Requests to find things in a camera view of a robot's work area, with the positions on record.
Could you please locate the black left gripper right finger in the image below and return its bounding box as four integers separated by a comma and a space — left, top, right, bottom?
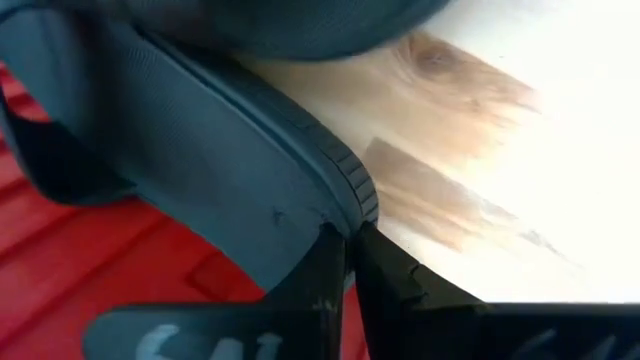
352, 222, 640, 360

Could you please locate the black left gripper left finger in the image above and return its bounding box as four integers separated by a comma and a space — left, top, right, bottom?
82, 222, 347, 360

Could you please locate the black slide sandal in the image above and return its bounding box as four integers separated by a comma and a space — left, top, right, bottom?
0, 0, 454, 294

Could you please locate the red plastic bin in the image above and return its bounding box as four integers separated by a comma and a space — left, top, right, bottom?
0, 62, 371, 360

